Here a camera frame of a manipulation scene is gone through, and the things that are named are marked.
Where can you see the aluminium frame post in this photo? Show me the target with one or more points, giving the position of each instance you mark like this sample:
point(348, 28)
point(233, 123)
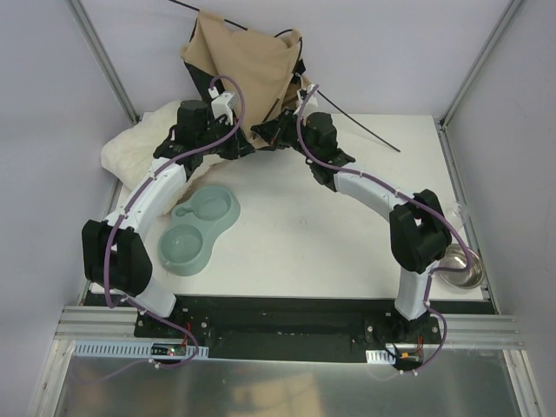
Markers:
point(101, 55)
point(508, 15)

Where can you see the left white cable duct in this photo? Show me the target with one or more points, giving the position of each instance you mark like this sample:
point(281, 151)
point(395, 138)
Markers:
point(138, 350)

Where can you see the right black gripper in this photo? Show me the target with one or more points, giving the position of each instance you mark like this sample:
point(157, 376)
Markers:
point(278, 131)

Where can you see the beige pet tent fabric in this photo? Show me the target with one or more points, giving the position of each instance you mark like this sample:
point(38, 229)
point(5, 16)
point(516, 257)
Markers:
point(259, 63)

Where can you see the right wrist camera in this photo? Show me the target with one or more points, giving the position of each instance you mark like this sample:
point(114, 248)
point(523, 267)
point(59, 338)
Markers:
point(305, 96)

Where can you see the left aluminium frame post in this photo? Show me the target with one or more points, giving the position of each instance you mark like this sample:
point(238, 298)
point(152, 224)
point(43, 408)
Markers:
point(101, 55)

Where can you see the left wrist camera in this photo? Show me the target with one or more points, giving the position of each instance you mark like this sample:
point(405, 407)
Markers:
point(223, 104)

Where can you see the white cable duct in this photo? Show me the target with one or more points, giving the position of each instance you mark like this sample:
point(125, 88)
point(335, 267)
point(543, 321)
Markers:
point(138, 350)
point(384, 357)

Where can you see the right white cable duct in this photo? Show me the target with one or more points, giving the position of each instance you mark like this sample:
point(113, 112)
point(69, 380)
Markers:
point(384, 357)

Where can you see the white fluffy cushion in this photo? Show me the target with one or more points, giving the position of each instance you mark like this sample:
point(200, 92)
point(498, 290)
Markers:
point(129, 155)

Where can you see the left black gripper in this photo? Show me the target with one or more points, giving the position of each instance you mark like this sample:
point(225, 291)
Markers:
point(232, 142)

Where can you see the stainless steel bowl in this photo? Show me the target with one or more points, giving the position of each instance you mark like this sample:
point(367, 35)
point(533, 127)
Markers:
point(455, 271)

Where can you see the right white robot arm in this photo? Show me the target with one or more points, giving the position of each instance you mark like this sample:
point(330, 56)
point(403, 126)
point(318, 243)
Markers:
point(419, 235)

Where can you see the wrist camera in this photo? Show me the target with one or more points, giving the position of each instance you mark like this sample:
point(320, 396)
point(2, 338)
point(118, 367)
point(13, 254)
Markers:
point(223, 104)
point(305, 96)

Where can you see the right aluminium frame post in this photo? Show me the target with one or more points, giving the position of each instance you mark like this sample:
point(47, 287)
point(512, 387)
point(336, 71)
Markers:
point(508, 15)

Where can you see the green double pet bowl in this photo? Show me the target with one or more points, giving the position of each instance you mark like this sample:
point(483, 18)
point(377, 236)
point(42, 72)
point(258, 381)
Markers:
point(185, 247)

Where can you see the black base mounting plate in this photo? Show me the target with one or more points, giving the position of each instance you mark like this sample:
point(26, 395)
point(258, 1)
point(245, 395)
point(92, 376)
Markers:
point(281, 329)

